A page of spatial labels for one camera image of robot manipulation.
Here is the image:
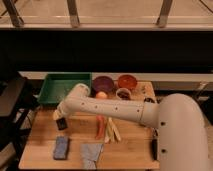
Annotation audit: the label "clear cup with nuts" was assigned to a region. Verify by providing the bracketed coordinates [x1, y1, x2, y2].
[116, 88, 131, 100]

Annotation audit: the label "beige wooden sticks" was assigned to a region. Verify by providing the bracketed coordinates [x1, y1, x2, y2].
[104, 117, 121, 143]

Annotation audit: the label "orange carrot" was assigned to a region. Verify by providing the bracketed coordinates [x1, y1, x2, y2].
[96, 115, 104, 139]

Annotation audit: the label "blue sponge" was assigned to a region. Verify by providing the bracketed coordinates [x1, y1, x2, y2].
[53, 136, 69, 160]

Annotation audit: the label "red bowl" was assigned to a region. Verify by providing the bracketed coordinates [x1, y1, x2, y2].
[118, 74, 137, 90]

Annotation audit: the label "orange ball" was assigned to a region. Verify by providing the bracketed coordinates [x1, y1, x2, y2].
[95, 91, 108, 99]

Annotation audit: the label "black eraser block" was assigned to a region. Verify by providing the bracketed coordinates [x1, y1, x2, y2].
[56, 118, 68, 130]

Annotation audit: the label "wooden cutting board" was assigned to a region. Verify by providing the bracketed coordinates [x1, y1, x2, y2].
[18, 81, 161, 170]

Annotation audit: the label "black handled knife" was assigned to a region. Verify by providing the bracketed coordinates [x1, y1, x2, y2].
[151, 130, 158, 160]

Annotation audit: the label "black chair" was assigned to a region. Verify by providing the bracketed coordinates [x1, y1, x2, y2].
[0, 46, 40, 164]

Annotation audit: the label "grey folded cloth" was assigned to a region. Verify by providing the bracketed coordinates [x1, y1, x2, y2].
[80, 143, 103, 170]

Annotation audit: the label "purple bowl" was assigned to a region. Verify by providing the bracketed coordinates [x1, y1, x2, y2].
[92, 76, 114, 93]

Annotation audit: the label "green plastic tray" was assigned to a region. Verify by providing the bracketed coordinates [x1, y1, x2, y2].
[38, 73, 91, 106]

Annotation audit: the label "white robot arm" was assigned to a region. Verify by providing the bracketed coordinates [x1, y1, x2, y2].
[53, 83, 213, 171]

